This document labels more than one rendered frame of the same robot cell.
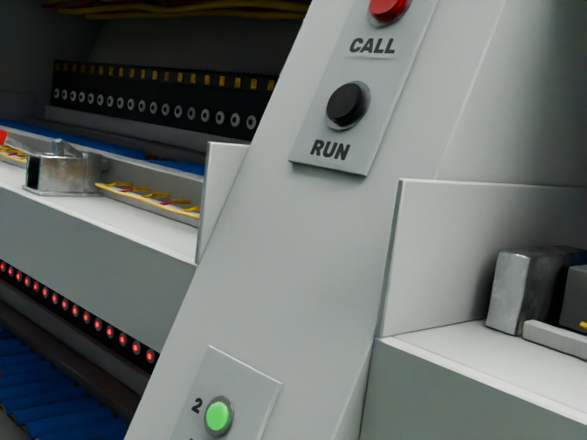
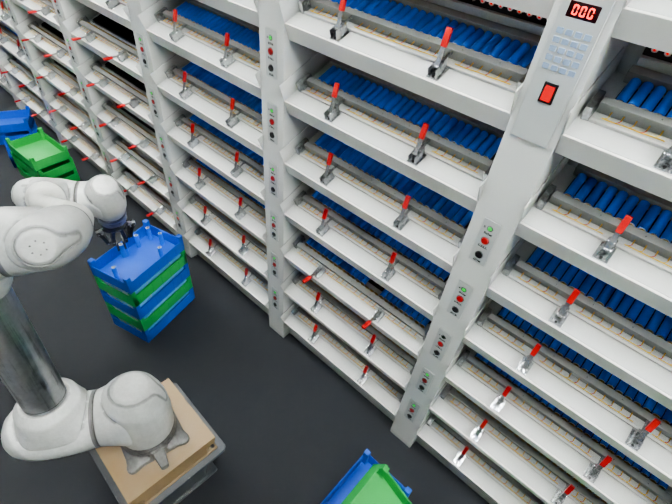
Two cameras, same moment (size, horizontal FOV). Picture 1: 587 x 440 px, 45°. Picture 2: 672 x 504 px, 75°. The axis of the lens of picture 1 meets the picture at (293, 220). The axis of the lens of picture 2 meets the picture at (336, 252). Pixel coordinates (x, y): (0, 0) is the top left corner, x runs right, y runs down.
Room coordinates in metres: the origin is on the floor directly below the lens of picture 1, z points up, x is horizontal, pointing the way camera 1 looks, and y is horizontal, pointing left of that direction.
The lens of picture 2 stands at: (-0.44, 0.42, 1.65)
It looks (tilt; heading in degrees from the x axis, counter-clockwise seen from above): 43 degrees down; 352
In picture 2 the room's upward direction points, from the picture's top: 7 degrees clockwise
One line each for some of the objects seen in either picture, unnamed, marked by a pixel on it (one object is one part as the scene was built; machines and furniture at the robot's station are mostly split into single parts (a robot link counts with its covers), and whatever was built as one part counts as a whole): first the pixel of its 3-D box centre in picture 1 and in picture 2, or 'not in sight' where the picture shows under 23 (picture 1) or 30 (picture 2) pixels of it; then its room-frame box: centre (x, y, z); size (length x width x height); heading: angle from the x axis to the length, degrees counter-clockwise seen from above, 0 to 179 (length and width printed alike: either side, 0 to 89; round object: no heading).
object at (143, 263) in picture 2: not in sight; (138, 254); (0.87, 1.04, 0.36); 0.30 x 0.20 x 0.08; 150
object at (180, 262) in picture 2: not in sight; (143, 268); (0.87, 1.04, 0.28); 0.30 x 0.20 x 0.08; 150
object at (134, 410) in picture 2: not in sight; (135, 407); (0.17, 0.85, 0.45); 0.18 x 0.16 x 0.22; 104
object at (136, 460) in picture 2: not in sight; (151, 434); (0.16, 0.83, 0.31); 0.22 x 0.18 x 0.06; 33
